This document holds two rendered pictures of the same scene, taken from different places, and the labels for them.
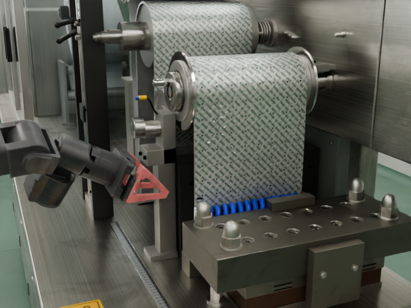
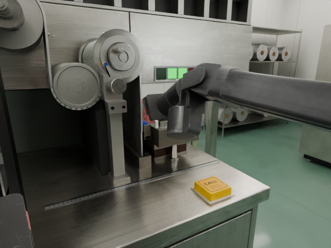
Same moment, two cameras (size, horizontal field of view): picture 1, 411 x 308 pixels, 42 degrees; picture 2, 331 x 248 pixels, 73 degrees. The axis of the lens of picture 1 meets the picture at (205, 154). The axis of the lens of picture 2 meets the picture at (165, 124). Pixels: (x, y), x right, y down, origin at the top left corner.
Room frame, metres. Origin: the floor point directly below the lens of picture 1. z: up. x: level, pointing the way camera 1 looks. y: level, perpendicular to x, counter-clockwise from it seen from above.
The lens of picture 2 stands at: (0.95, 0.71, 1.23)
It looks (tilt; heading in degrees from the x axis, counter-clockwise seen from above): 15 degrees down; 264
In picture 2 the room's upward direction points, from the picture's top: straight up
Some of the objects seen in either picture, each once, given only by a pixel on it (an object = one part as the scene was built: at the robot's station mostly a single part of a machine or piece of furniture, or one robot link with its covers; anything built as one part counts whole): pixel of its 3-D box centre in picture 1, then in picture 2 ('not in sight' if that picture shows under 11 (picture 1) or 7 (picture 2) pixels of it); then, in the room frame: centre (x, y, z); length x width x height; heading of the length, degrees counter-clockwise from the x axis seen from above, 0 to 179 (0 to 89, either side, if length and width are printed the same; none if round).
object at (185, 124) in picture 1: (181, 91); (120, 57); (1.00, 0.05, 1.25); 0.15 x 0.01 x 0.15; 22
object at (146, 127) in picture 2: not in sight; (135, 124); (0.97, -0.10, 1.01); 0.23 x 0.03 x 0.05; 112
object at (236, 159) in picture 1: (251, 162); (128, 98); (0.99, -0.09, 1.11); 0.23 x 0.01 x 0.18; 112
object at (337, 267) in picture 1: (335, 274); not in sight; (0.82, -0.22, 0.96); 0.10 x 0.03 x 0.11; 112
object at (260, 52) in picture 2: not in sight; (252, 79); (-1.17, -3.35, 0.92); 1.83 x 0.53 x 1.85; 22
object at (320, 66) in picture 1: (316, 65); not in sight; (1.12, -0.23, 1.28); 0.06 x 0.05 x 0.02; 112
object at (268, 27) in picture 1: (257, 32); not in sight; (1.34, -0.13, 1.33); 0.07 x 0.07 x 0.07; 22
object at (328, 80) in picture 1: (312, 81); not in sight; (1.11, -0.22, 1.25); 0.07 x 0.04 x 0.04; 112
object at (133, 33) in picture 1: (133, 36); (5, 13); (1.22, 0.16, 1.33); 0.06 x 0.06 x 0.06; 22
